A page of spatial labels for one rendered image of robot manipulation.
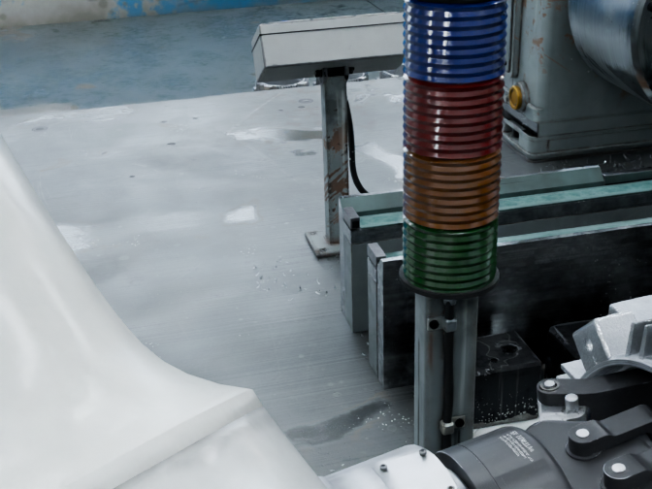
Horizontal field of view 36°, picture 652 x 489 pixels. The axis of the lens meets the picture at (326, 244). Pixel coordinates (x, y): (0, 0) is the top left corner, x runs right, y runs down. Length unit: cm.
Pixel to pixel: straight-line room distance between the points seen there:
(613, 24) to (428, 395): 72
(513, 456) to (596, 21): 98
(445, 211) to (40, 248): 38
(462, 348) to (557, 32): 85
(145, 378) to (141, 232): 108
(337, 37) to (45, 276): 91
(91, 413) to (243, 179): 124
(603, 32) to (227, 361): 64
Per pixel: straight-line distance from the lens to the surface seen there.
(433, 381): 67
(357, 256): 100
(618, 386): 48
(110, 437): 22
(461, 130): 58
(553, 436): 46
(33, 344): 23
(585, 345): 49
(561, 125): 150
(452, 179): 59
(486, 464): 40
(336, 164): 118
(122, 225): 134
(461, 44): 57
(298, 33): 113
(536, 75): 148
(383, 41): 114
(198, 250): 124
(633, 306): 53
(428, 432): 70
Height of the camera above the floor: 132
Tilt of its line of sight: 25 degrees down
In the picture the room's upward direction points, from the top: 2 degrees counter-clockwise
